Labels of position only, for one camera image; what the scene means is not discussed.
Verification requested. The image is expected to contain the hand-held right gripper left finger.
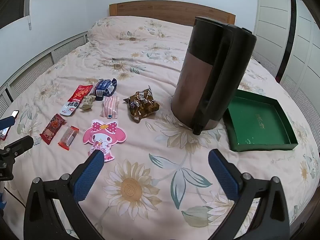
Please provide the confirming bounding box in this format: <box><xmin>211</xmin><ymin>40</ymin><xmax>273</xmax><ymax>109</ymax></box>
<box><xmin>24</xmin><ymin>151</ymin><xmax>105</xmax><ymax>240</ymax></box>

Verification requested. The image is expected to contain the black and brown pedal bin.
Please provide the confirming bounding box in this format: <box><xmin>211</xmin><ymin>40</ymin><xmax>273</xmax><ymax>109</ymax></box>
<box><xmin>171</xmin><ymin>16</ymin><xmax>257</xmax><ymax>135</ymax></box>

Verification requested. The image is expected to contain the white slatted wall panel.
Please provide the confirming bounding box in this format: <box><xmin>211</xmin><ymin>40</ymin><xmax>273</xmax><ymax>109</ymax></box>
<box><xmin>0</xmin><ymin>34</ymin><xmax>88</xmax><ymax>110</ymax></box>

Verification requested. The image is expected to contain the pink cartoon shaped packet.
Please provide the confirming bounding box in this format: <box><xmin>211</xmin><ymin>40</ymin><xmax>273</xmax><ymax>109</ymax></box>
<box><xmin>82</xmin><ymin>119</ymin><xmax>128</xmax><ymax>162</ymax></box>

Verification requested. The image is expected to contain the red and white snack packet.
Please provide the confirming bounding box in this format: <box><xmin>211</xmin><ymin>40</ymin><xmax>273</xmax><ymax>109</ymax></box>
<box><xmin>59</xmin><ymin>84</ymin><xmax>93</xmax><ymax>117</ymax></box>

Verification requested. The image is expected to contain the green tray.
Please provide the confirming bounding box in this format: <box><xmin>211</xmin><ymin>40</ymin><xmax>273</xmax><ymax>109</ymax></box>
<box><xmin>222</xmin><ymin>89</ymin><xmax>299</xmax><ymax>152</ymax></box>

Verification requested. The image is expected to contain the small beige candy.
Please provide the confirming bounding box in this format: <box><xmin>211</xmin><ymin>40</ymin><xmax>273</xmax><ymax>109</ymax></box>
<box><xmin>79</xmin><ymin>95</ymin><xmax>97</xmax><ymax>111</ymax></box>

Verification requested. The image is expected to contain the wooden bed headboard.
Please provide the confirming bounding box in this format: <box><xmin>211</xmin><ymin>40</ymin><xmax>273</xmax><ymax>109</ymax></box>
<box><xmin>109</xmin><ymin>2</ymin><xmax>236</xmax><ymax>27</ymax></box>

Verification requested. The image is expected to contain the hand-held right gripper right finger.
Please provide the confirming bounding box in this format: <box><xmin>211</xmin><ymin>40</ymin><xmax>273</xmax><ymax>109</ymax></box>
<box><xmin>208</xmin><ymin>149</ymin><xmax>290</xmax><ymax>240</ymax></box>

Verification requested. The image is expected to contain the dark red snack packet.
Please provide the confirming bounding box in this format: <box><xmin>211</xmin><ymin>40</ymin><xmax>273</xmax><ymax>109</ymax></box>
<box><xmin>40</xmin><ymin>114</ymin><xmax>67</xmax><ymax>145</ymax></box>

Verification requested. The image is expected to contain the brown and gold snack packet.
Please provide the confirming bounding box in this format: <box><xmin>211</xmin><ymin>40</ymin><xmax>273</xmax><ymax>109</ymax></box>
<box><xmin>122</xmin><ymin>85</ymin><xmax>160</xmax><ymax>123</ymax></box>

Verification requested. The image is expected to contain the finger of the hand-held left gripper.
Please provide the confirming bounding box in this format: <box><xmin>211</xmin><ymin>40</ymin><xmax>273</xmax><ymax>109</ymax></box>
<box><xmin>0</xmin><ymin>136</ymin><xmax>34</xmax><ymax>160</ymax></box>
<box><xmin>0</xmin><ymin>110</ymin><xmax>19</xmax><ymax>140</ymax></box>

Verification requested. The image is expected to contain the pink striped snack packet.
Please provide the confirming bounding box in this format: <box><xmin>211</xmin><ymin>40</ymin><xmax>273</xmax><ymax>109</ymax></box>
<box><xmin>100</xmin><ymin>95</ymin><xmax>120</xmax><ymax>118</ymax></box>

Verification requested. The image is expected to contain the red packet with clear window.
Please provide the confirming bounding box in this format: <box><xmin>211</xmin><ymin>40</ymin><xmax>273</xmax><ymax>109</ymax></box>
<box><xmin>58</xmin><ymin>126</ymin><xmax>80</xmax><ymax>151</ymax></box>

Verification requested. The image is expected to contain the blue snack packet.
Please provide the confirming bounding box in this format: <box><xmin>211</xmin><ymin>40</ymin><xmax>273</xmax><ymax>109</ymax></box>
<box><xmin>93</xmin><ymin>78</ymin><xmax>117</xmax><ymax>101</ymax></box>

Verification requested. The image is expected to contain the white wardrobe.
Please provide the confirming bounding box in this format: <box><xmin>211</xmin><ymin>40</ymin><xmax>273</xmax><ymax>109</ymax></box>
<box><xmin>255</xmin><ymin>0</ymin><xmax>320</xmax><ymax>100</ymax></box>

